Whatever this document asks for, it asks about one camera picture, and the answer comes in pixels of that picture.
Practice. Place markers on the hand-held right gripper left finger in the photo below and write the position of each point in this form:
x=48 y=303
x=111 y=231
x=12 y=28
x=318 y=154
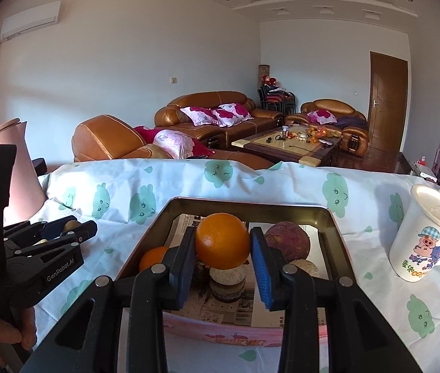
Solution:
x=183 y=272

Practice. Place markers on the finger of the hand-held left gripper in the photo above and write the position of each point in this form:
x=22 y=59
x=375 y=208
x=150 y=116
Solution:
x=45 y=228
x=76 y=237

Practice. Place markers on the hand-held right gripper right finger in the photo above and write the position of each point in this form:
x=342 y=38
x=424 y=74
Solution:
x=260 y=272

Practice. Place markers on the small orange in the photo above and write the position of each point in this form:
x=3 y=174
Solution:
x=153 y=259

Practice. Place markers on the purple passion fruit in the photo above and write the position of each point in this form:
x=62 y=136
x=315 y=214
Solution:
x=286 y=241

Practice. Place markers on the large orange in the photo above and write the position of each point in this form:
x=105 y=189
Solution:
x=221 y=241

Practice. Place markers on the pink tin box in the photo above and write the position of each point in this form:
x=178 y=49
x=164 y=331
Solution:
x=223 y=336

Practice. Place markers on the person's left hand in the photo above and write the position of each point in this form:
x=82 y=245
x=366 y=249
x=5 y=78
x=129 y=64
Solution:
x=6 y=330

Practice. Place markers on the printed paper sheet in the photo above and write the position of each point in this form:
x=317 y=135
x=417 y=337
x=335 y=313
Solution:
x=220 y=312

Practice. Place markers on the pink electric kettle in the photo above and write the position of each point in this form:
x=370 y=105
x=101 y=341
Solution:
x=21 y=171

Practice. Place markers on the white green printed tablecloth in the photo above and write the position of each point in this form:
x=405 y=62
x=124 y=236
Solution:
x=243 y=182

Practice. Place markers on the red blanket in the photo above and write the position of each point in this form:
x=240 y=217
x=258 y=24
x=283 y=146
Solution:
x=144 y=134

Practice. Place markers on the wooden coffee table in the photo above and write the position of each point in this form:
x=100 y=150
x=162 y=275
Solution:
x=289 y=147

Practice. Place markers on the pale pink pillow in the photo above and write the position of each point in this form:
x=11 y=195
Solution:
x=173 y=142

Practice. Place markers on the pile of small oranges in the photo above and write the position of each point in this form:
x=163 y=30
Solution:
x=317 y=132

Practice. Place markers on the pink floral pillow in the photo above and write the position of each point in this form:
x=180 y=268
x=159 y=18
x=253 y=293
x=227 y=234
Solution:
x=321 y=115
x=223 y=115
x=237 y=109
x=198 y=115

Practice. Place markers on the white cartoon mug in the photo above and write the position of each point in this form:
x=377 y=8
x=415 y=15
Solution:
x=422 y=248

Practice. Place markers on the brown leather three-seat sofa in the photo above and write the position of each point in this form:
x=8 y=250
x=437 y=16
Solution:
x=212 y=103

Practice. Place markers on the stacked dark chairs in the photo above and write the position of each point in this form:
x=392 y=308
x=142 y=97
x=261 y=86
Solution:
x=276 y=99

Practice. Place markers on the purple blanket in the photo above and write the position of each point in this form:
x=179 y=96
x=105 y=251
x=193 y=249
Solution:
x=352 y=121

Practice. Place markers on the dark television cabinet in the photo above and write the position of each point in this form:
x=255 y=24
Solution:
x=402 y=161

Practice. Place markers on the brown leather armchair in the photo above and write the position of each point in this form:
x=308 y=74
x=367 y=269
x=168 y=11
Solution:
x=332 y=107

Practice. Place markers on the white mug lid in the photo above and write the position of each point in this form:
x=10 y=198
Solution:
x=435 y=206

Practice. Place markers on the red plush toy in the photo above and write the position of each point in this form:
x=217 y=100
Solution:
x=269 y=81

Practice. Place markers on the tall patterned tube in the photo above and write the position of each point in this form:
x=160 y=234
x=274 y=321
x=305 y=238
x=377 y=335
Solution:
x=263 y=72

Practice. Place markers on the white air conditioner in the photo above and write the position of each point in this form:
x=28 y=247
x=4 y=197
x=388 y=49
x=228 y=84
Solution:
x=29 y=21

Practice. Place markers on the brown wooden door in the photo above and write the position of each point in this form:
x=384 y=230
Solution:
x=387 y=105

